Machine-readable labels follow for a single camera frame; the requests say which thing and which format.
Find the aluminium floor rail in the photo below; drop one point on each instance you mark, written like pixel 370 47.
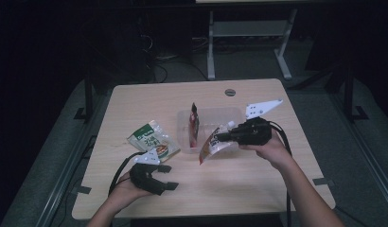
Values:
pixel 368 157
pixel 66 176

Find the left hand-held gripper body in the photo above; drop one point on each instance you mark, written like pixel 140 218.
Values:
pixel 146 179

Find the clear plastic container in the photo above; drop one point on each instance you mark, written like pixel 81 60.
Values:
pixel 211 118

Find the person's left hand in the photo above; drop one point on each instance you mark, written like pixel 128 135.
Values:
pixel 127 190

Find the person's right hand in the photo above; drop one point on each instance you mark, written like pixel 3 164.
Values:
pixel 272 153

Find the clear snack packet red edge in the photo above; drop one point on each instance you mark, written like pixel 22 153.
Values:
pixel 214 145

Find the grey table grommet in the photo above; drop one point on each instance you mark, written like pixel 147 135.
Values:
pixel 230 92

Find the grey tape strip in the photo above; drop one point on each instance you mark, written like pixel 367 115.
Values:
pixel 323 182
pixel 81 189

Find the white desk frame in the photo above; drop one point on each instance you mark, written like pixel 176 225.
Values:
pixel 249 28

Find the green and white snack packet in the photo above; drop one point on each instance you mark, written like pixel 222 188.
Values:
pixel 149 138

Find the black metal stand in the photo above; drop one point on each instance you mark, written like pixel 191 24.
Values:
pixel 349 94
pixel 88 101

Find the red and black snack packet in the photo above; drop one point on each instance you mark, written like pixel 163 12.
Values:
pixel 194 126

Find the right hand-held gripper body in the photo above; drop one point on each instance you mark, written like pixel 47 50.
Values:
pixel 256 132

